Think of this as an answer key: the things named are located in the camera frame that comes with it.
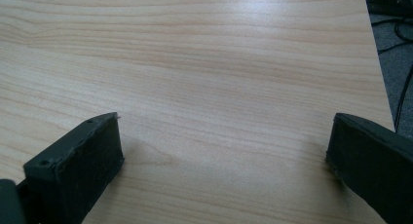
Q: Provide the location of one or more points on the dark equipment base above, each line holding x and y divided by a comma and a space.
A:
389, 1

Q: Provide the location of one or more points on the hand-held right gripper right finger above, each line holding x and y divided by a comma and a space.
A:
373, 162

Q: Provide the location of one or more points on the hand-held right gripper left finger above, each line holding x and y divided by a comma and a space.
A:
78, 165

